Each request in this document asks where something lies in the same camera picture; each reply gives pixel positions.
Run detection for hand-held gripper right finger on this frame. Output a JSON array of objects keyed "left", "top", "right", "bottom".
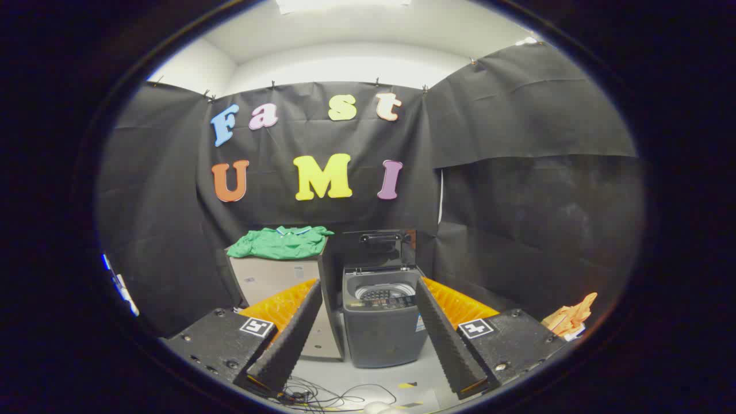
[{"left": 414, "top": 276, "right": 567, "bottom": 400}]

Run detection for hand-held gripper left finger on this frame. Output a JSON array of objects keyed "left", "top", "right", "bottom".
[{"left": 163, "top": 278, "right": 324, "bottom": 397}]

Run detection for grey washing machine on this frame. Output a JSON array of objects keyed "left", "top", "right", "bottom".
[{"left": 342, "top": 230, "right": 429, "bottom": 369}]

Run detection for green polo shirt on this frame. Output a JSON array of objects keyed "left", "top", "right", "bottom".
[{"left": 226, "top": 225, "right": 335, "bottom": 260}]

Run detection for dark washing machine lid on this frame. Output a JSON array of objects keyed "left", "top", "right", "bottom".
[{"left": 344, "top": 230, "right": 417, "bottom": 271}]

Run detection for beige cabinet with dark sides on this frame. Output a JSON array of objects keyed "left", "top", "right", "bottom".
[{"left": 224, "top": 239, "right": 346, "bottom": 362}]

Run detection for orange crumpled cloth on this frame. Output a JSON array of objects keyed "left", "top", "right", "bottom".
[{"left": 542, "top": 292, "right": 599, "bottom": 340}]

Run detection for white and blue object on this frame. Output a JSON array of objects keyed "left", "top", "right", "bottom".
[{"left": 102, "top": 253, "right": 140, "bottom": 317}]

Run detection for ceiling light panel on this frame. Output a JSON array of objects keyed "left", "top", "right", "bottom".
[{"left": 276, "top": 0, "right": 412, "bottom": 15}]

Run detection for black floor cables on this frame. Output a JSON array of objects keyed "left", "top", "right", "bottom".
[{"left": 276, "top": 377, "right": 397, "bottom": 412}]

